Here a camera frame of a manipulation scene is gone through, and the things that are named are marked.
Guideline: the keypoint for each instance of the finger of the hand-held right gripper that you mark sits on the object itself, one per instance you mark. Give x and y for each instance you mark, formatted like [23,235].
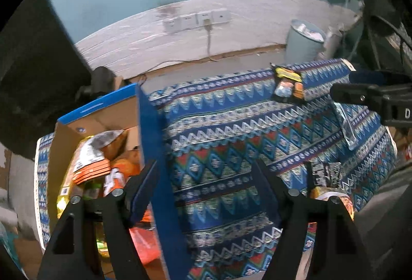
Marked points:
[350,93]
[370,77]

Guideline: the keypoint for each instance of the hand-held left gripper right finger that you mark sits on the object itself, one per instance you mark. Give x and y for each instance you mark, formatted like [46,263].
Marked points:
[262,183]

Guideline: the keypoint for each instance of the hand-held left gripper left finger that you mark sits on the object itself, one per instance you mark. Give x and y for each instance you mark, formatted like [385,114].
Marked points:
[144,193]

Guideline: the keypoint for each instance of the large orange snack bag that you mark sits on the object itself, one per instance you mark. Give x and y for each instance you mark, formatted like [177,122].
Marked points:
[124,170]

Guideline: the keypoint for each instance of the blue cardboard box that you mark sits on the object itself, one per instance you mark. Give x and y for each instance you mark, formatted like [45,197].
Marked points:
[157,151]

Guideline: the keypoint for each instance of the silver orange snack packet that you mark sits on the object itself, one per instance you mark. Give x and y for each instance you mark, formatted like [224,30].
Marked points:
[93,157]

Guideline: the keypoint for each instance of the green snack packet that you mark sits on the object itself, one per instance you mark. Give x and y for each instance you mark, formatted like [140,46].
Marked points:
[101,246]

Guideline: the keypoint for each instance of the white plastic appliance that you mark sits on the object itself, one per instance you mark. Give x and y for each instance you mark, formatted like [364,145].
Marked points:
[333,43]

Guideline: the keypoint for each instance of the orange yellow snack packet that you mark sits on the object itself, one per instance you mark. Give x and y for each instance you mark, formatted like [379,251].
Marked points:
[323,192]

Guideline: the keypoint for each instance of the black white snack packet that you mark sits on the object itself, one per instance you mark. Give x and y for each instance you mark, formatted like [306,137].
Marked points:
[325,173]

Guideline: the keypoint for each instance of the small black snack packet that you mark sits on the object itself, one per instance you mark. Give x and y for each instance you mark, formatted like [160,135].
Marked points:
[286,86]

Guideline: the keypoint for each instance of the blue patterned blanket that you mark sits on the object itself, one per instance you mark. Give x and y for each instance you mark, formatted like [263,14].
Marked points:
[231,125]

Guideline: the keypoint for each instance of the light blue trash bin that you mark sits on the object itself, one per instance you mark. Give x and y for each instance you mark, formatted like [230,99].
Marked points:
[302,45]

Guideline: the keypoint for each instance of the black cylindrical device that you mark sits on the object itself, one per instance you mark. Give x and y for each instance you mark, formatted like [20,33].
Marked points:
[103,77]

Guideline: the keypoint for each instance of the white wall socket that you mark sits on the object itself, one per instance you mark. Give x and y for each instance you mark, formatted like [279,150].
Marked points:
[205,16]
[222,15]
[172,25]
[188,21]

